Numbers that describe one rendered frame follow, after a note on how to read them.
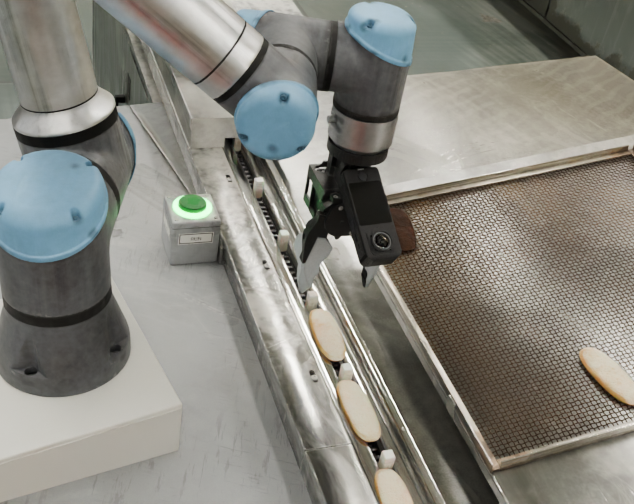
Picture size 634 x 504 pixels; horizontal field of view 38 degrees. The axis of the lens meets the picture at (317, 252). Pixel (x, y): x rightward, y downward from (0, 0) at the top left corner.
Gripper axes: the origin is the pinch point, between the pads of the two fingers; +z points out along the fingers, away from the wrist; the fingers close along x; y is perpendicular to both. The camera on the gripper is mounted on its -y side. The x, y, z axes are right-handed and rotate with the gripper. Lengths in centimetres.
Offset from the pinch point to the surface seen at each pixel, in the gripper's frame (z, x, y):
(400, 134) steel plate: 11, -34, 54
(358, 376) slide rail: 8.4, -1.6, -7.8
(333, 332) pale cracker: 7.5, -0.6, -0.5
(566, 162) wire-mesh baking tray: -2, -46, 22
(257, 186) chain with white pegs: 7.2, 0.4, 33.6
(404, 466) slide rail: 8.5, -1.9, -22.3
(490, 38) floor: 93, -189, 273
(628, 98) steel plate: 11, -94, 66
